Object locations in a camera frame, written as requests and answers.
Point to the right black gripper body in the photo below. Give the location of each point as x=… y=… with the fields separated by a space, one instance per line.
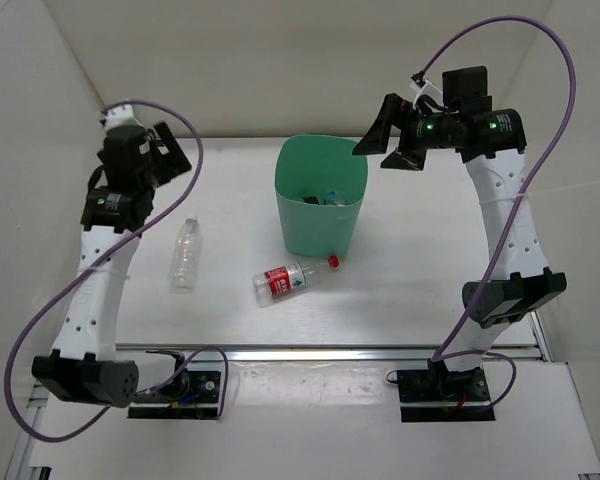
x=422 y=132

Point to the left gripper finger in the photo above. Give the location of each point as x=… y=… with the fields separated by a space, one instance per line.
x=174 y=160
x=160 y=173

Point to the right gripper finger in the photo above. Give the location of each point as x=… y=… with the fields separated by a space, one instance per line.
x=409 y=160
x=376 y=139

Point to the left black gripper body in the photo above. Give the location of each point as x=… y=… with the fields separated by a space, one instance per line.
x=147 y=183

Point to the blue label water bottle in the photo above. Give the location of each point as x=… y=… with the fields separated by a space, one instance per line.
x=335 y=198

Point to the small black label bottle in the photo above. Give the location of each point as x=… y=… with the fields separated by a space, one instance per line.
x=312 y=200

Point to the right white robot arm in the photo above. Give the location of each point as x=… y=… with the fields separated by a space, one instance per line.
x=491 y=143

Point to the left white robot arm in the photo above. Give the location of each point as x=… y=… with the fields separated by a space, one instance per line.
x=82 y=366

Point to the green plastic bin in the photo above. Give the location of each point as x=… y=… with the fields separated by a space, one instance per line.
x=311 y=165

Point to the clear unlabelled plastic bottle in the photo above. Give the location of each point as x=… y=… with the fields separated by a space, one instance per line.
x=183 y=271

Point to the red label plastic bottle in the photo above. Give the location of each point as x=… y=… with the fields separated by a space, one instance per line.
x=287 y=280

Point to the aluminium rail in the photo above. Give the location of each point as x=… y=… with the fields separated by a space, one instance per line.
x=271 y=353

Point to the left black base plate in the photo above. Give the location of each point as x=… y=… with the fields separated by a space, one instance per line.
x=193 y=395

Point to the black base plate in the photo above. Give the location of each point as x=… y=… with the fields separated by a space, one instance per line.
x=435 y=395
x=193 y=395

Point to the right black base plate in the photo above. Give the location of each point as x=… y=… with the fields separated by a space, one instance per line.
x=435 y=395

